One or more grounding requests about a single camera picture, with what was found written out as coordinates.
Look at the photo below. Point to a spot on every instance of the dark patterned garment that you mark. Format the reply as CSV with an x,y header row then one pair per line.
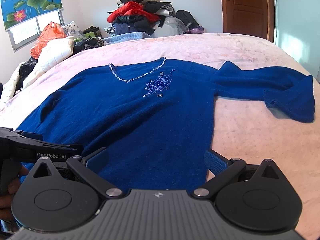
x,y
89,43

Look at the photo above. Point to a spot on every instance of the left hand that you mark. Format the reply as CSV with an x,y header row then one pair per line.
x,y
5,201

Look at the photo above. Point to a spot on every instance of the light blue folded blanket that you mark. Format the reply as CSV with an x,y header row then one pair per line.
x,y
125,37

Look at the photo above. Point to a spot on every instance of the clear plastic bag bundle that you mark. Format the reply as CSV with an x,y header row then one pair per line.
x,y
171,26

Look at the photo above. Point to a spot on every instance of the orange plastic bag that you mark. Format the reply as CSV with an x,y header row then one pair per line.
x,y
50,32

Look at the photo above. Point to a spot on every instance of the floral white pillow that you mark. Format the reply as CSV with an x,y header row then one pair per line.
x,y
73,30

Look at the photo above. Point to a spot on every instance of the brown wooden door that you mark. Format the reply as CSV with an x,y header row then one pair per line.
x,y
249,17

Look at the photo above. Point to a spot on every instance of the pink floral bed sheet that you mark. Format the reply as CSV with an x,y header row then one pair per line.
x,y
244,129

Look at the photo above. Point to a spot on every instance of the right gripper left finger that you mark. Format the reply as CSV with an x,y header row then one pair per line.
x,y
86,169

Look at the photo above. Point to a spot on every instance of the white quilted duvet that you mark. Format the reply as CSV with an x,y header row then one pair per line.
x,y
52,54

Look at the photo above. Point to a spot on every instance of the window with grey frame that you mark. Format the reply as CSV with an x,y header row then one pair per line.
x,y
23,34

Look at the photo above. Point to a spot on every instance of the pile of clothes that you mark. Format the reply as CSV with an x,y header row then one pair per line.
x,y
138,15

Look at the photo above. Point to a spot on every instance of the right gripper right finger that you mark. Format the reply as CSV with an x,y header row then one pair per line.
x,y
225,172

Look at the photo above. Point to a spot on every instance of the blue knit sweater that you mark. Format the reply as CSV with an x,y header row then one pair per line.
x,y
153,121

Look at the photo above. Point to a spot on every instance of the green plastic stool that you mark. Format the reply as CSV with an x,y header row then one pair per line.
x,y
87,35

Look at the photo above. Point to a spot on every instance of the black bag by wall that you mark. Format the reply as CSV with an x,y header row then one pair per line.
x,y
187,18

